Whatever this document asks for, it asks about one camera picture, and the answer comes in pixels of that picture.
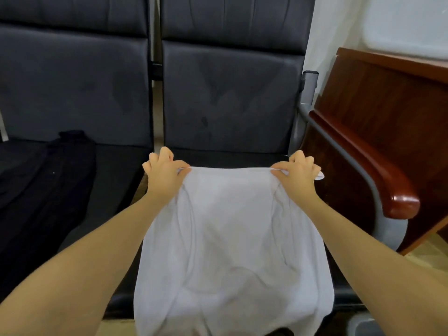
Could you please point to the white plastic tray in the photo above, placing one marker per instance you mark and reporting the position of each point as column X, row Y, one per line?
column 409, row 24

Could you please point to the black t-shirt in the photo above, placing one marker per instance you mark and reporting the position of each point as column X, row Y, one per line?
column 38, row 199

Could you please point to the brown wooden bench armrest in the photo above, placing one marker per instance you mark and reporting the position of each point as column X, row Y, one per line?
column 378, row 168

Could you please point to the brown wooden desk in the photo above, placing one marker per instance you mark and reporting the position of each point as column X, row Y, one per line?
column 392, row 101

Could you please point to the person's left hand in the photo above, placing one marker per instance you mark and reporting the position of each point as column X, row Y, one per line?
column 164, row 177

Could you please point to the person's right hand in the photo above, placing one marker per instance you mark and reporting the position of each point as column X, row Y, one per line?
column 299, row 179

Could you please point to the white t-shirt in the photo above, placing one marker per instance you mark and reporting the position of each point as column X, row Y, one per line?
column 231, row 262

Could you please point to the person's right forearm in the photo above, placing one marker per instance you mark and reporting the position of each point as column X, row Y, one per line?
column 388, row 266

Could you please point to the person's left forearm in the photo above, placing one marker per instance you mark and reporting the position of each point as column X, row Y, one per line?
column 70, row 273

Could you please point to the black leather bench seat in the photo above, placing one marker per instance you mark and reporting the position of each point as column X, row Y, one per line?
column 231, row 94
column 77, row 80

